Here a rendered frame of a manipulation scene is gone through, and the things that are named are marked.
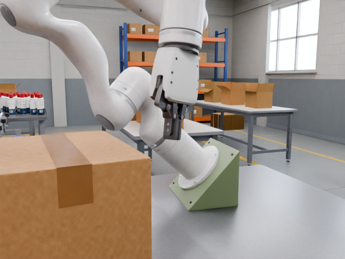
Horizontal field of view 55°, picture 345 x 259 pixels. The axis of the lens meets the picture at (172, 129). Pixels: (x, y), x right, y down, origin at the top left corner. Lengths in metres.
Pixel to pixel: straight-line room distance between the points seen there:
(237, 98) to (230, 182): 4.58
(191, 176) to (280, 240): 0.38
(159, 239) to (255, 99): 4.33
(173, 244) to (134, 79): 0.51
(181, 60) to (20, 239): 0.39
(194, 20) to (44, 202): 0.40
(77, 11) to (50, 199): 8.63
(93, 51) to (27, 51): 7.96
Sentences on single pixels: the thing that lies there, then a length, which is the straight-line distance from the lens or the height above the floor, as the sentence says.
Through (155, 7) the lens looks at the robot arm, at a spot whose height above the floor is 1.40.
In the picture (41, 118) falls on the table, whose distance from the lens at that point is 3.34.
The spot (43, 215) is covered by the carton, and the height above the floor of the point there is 1.05.
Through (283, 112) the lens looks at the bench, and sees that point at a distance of 5.07.
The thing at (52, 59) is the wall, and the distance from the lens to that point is 8.82.
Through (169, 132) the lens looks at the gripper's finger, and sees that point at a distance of 0.64.
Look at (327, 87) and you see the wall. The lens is 7.24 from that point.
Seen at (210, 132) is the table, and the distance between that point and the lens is 2.90.
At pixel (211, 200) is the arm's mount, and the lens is 1.10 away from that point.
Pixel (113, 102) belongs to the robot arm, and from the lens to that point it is 1.01.
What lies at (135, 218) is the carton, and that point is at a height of 1.02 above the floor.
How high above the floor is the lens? 1.25
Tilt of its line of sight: 9 degrees down
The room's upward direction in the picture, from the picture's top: straight up
